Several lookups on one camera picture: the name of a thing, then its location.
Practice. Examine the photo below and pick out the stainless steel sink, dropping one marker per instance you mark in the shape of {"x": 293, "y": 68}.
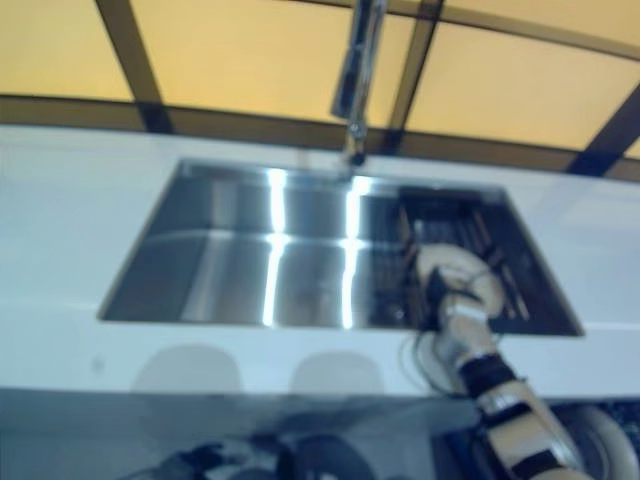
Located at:
{"x": 225, "y": 270}

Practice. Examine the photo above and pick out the dark robot left hand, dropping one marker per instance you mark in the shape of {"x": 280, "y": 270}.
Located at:
{"x": 200, "y": 460}

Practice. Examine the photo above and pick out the beige plate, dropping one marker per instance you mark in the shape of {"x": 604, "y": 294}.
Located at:
{"x": 450, "y": 257}

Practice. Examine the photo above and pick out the white glossy cabinet front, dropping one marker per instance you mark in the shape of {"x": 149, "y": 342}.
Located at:
{"x": 125, "y": 435}

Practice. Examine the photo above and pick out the chrome gooseneck faucet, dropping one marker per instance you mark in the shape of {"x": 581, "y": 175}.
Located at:
{"x": 360, "y": 65}

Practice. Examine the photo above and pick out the black dish drying rack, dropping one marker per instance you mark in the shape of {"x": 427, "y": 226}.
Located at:
{"x": 525, "y": 280}

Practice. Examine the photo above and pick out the yellow window dark frame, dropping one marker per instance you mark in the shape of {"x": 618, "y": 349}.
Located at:
{"x": 250, "y": 55}

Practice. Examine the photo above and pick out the dark robot right hand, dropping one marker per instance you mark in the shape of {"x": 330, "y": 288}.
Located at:
{"x": 434, "y": 295}

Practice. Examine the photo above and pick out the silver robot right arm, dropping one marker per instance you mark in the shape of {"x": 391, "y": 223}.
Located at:
{"x": 520, "y": 415}

